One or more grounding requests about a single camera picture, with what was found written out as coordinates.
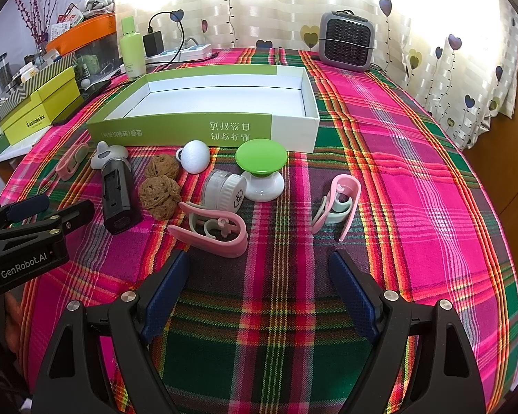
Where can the white and blue power strip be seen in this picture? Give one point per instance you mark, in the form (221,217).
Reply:
(185,51)

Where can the printed cards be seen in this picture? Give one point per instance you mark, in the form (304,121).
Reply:
(67,19)

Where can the zigzag patterned box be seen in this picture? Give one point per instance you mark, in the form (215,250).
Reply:
(21,90)

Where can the yellow-green shoe box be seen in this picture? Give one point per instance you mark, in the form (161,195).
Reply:
(43,108)

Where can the pink plaid tablecloth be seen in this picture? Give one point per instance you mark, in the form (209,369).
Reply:
(414,181)

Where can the grey space heater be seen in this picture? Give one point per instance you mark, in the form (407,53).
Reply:
(344,41)

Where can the white side table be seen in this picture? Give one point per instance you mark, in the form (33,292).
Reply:
(4,155)

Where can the brown walnut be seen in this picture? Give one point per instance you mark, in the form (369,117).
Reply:
(159,195)
(160,166)

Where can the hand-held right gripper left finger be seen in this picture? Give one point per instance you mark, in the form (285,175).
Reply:
(164,295)

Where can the pink and green plastic clip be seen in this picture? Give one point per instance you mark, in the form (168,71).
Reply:
(71,157)
(343,198)
(218,239)

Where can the black charger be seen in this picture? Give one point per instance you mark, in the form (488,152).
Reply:
(153,44)

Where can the dark glass jar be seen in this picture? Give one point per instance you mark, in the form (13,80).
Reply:
(3,71)

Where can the black rectangular device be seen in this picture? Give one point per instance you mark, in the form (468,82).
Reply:
(117,200)

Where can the light green bottle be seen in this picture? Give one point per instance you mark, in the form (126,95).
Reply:
(131,47)

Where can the green and white cardboard box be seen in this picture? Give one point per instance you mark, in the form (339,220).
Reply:
(224,108)

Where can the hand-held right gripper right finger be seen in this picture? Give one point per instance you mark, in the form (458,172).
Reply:
(354,295)

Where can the white and grey mouse toy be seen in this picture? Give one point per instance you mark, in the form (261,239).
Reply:
(108,153)

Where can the white egg-shaped ball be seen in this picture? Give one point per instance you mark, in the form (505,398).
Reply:
(196,156)

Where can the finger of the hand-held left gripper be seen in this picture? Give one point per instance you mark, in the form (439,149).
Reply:
(69,216)
(26,207)

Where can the orange box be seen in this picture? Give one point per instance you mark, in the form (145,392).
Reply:
(82,34)

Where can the heart print curtain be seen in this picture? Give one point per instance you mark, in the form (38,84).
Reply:
(285,4)

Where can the black phone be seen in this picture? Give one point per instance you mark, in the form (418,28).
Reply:
(88,95)

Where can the green and white knob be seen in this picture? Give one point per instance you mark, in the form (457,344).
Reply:
(259,172)

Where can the clear jar with white lid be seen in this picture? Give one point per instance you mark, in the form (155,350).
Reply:
(222,189)

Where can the glass tank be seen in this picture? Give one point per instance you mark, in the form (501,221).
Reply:
(97,58)

